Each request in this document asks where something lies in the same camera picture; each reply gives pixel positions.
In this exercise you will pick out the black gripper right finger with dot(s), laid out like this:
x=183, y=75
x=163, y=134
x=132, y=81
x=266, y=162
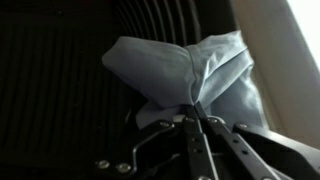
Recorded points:
x=233, y=150

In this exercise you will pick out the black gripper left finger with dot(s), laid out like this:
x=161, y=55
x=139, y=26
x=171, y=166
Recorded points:
x=195, y=150

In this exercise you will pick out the blue shirt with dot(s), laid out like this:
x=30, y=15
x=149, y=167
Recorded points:
x=160, y=70

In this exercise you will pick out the black office chair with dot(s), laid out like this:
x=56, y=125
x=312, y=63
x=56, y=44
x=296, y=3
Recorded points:
x=50, y=83

